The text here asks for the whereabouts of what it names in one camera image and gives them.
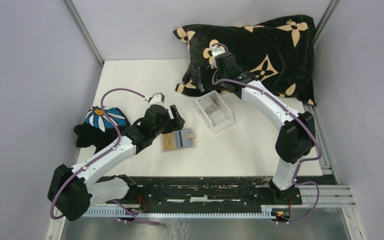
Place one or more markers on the black blue flower cloth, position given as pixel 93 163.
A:
pixel 97 131

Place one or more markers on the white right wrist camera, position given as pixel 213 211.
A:
pixel 217 50

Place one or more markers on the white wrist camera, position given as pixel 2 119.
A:
pixel 217 50
pixel 157 99

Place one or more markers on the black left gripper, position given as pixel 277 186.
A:
pixel 178 121

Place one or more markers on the clear plastic card box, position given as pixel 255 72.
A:
pixel 220 119

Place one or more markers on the stack of cards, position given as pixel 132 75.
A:
pixel 208 105

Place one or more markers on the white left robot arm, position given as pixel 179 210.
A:
pixel 74 189

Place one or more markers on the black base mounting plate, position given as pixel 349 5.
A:
pixel 200 207

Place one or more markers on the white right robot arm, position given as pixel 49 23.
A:
pixel 296 130

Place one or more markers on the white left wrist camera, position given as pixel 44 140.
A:
pixel 157 99

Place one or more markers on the slotted cable duct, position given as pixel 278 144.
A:
pixel 113 211

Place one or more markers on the white credit card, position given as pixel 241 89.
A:
pixel 184 139

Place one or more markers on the black floral pillow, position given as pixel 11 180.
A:
pixel 278 52

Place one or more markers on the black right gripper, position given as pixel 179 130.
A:
pixel 205 72

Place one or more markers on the beige leather card holder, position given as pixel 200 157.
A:
pixel 168 142

